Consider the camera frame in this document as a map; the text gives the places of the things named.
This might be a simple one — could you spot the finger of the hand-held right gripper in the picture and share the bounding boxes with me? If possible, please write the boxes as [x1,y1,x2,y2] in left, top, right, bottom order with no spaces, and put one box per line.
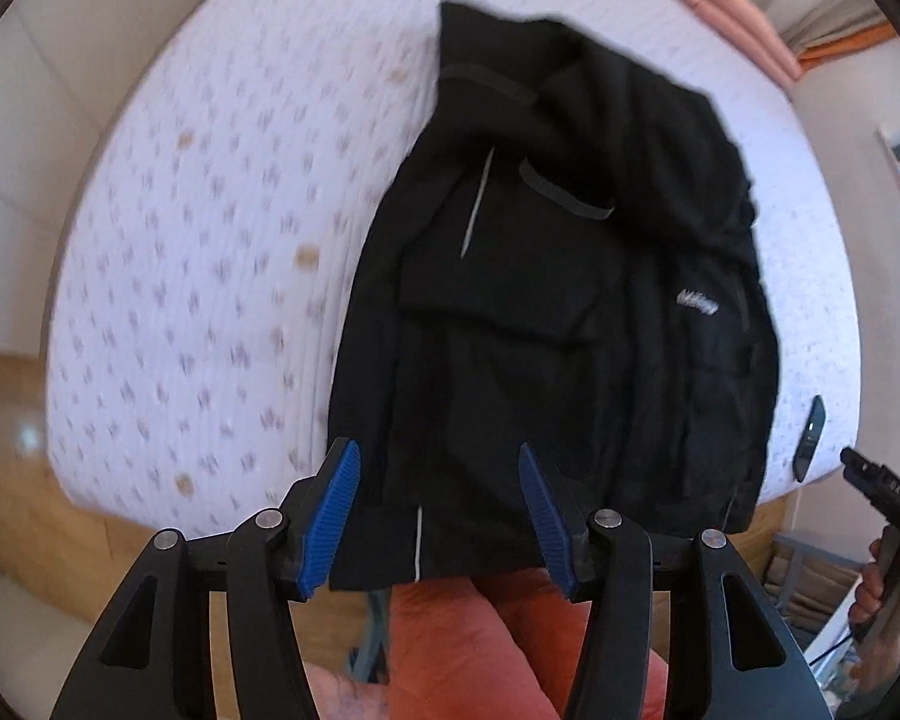
[791,395,827,480]
[840,448,900,512]

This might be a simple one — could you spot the bed with patterned sheet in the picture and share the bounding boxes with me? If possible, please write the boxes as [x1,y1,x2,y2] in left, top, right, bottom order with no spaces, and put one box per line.
[41,0,863,541]

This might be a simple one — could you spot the white wardrobe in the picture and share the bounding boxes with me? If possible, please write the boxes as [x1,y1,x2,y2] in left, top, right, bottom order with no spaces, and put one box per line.
[0,0,226,361]

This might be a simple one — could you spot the grey stool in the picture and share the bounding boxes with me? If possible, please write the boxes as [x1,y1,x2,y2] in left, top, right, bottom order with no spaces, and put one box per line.
[769,531,871,620]

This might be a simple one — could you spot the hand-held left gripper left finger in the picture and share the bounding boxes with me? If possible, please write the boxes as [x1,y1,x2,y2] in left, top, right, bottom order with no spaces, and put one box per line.
[49,439,362,720]

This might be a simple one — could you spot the person's foot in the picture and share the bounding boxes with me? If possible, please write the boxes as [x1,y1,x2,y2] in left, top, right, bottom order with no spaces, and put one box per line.
[306,664,392,720]

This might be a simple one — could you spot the black hooded jacket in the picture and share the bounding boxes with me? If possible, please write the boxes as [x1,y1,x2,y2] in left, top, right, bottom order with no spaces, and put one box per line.
[328,0,781,592]

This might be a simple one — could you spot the folded pink blanket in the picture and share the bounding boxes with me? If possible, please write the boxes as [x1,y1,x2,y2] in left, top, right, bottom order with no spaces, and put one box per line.
[649,0,805,81]

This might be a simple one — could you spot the beige and orange curtain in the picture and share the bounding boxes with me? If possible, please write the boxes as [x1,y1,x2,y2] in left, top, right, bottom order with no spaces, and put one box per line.
[784,0,895,72]

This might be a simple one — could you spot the person's orange pants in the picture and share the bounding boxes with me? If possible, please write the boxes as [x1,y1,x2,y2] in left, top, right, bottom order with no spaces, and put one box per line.
[386,566,691,720]

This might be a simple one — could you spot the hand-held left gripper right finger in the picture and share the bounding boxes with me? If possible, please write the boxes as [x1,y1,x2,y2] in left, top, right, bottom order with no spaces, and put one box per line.
[520,442,833,720]

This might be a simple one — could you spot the person's right hand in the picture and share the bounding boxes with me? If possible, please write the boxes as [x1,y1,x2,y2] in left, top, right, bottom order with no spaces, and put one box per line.
[849,532,900,698]

